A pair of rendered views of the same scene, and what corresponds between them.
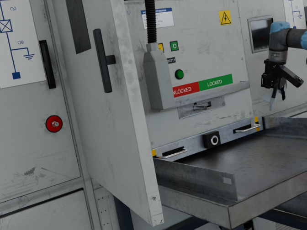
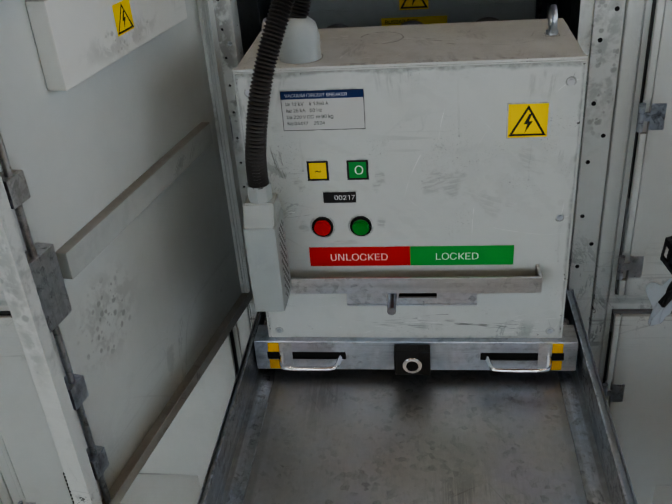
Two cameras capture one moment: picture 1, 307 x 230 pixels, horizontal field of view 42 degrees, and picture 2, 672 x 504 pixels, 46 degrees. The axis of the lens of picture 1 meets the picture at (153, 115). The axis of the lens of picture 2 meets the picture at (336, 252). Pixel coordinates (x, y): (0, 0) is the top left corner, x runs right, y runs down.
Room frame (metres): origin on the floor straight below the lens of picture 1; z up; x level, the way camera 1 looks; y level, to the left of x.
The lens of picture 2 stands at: (0.50, -0.76, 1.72)
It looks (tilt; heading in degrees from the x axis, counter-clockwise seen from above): 30 degrees down; 40
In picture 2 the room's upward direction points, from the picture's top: 5 degrees counter-clockwise
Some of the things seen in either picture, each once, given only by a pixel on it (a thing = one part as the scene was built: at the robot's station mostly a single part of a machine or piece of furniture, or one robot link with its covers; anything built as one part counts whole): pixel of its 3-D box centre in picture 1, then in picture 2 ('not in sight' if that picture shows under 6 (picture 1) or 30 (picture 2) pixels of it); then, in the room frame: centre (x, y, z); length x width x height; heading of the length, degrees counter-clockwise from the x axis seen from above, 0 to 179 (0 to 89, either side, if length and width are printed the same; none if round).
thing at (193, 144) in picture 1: (205, 139); (412, 347); (1.41, -0.17, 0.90); 0.54 x 0.05 x 0.06; 122
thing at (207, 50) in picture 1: (196, 68); (409, 221); (1.39, -0.17, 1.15); 0.48 x 0.01 x 0.48; 122
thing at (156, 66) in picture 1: (157, 80); (267, 249); (1.22, -0.03, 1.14); 0.08 x 0.05 x 0.17; 32
